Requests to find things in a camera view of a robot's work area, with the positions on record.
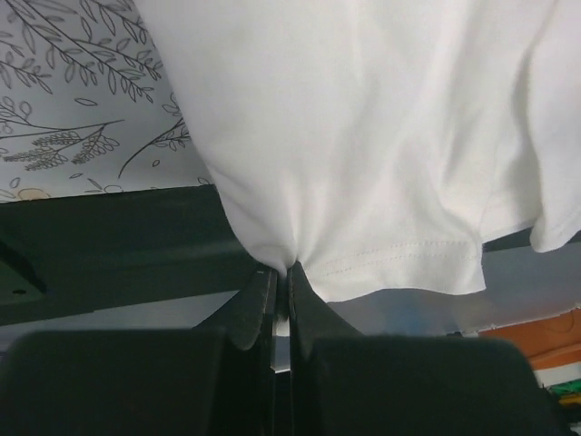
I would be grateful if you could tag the white t shirt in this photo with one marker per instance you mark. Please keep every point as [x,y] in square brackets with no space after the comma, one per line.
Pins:
[381,144]

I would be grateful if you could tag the orange object beyond table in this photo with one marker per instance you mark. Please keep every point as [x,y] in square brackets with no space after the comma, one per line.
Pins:
[548,343]

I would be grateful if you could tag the floral table cloth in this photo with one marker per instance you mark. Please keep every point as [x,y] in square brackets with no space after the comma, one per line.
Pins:
[86,106]

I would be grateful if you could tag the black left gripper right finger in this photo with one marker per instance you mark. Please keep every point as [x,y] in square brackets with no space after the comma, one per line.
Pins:
[346,383]

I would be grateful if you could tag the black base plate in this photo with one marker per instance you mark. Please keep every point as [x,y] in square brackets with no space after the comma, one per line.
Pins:
[81,254]

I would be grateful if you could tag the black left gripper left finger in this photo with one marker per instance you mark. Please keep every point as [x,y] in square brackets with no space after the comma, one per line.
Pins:
[213,379]

